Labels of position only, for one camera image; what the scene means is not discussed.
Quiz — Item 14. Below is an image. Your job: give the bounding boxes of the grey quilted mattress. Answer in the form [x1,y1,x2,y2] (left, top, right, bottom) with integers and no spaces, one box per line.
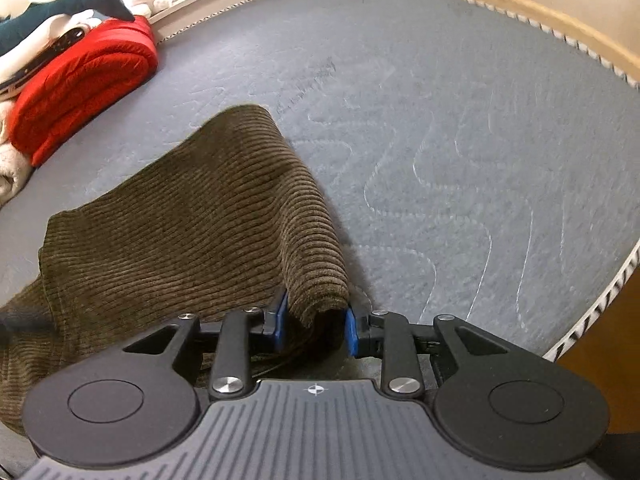
[0,0,640,378]

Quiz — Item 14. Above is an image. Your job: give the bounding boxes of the brown corduroy pants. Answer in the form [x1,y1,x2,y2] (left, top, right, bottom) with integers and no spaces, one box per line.
[0,104,351,436]

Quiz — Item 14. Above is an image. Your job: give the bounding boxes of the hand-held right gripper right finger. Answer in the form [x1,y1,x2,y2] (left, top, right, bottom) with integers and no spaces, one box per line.
[344,307,507,400]

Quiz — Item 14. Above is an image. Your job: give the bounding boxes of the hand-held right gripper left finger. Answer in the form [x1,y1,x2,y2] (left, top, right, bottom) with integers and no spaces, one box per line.
[122,289,291,401]

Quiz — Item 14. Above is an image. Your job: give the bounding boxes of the blue shark plush toy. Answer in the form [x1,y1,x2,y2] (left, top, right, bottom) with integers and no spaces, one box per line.
[0,0,137,56]

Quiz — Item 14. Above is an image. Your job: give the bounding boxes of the red folded blanket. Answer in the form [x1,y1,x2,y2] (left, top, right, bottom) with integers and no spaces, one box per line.
[10,16,160,168]

